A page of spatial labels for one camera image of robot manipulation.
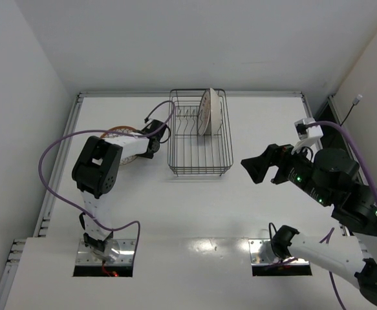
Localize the brown lattice pattern plate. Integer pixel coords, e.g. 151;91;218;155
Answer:
100;125;137;165

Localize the sunburst pattern plate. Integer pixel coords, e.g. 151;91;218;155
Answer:
197;89;211;136

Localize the brown floral pattern plate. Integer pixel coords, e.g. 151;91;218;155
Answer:
209;88;222;135

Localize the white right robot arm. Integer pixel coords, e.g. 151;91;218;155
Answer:
241;144;377;307

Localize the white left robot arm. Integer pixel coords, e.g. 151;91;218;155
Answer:
72;119;171;261

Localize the black wire dish rack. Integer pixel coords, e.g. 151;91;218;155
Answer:
167;88;233;177

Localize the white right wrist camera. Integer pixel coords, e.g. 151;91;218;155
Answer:
292;118;323;154

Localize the aluminium table frame rail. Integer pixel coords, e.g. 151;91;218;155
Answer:
78;90;305;98

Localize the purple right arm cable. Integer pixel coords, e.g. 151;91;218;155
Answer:
265;120;377;310

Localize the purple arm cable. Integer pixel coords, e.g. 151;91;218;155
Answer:
265;120;377;310
38;100;177;259

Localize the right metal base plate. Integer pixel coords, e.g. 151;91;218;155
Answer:
248;239;310;267

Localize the metal base plate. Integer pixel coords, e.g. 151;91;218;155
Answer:
75;239;136;267
248;239;310;267

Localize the black cable with white plug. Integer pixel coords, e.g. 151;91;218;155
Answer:
339;94;363;127

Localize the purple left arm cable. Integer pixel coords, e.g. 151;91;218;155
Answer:
38;100;177;259

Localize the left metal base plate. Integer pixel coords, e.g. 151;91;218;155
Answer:
75;239;136;267

